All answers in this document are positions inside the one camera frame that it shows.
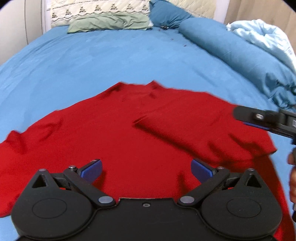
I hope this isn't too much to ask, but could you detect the person's right hand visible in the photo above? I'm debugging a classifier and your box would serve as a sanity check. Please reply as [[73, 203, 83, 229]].
[[287, 148, 296, 203]]

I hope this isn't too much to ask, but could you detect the blue bed sheet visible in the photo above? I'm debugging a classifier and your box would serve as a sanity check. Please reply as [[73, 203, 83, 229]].
[[0, 24, 296, 241]]

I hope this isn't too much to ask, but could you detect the blue rolled duvet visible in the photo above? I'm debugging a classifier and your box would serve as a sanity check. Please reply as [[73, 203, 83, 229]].
[[179, 18, 295, 109]]

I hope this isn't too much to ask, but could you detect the light blue blanket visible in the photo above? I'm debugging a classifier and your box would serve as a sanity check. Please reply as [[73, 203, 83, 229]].
[[226, 19, 295, 72]]

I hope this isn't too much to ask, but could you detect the cream quilted headboard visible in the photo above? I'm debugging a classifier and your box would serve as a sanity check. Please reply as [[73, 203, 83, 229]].
[[48, 0, 217, 27]]

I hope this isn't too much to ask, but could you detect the red knit sweater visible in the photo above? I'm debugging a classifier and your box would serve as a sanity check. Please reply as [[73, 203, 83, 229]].
[[1, 82, 295, 240]]

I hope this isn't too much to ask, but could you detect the dark blue pillow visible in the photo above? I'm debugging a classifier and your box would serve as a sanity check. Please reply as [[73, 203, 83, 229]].
[[149, 1, 194, 29]]

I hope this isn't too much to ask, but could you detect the green pillow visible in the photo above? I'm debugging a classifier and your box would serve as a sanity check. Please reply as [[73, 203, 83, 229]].
[[67, 12, 154, 34]]

